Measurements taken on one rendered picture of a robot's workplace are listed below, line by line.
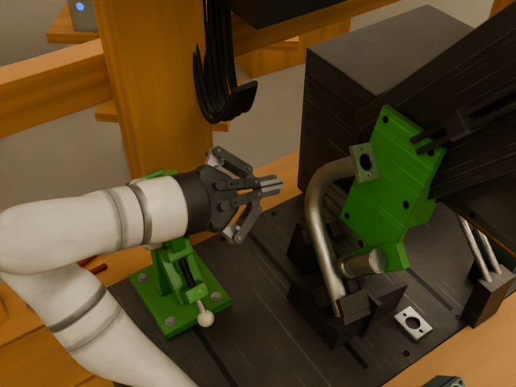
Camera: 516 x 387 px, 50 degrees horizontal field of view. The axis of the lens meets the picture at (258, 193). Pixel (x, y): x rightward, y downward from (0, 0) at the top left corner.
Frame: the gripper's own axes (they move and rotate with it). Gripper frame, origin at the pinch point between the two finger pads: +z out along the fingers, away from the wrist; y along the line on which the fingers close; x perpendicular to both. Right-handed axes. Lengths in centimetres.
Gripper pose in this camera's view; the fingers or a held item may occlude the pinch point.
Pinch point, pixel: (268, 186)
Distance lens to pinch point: 73.4
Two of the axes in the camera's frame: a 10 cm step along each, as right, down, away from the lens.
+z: 8.1, -1.8, 5.5
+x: -5.4, 1.3, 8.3
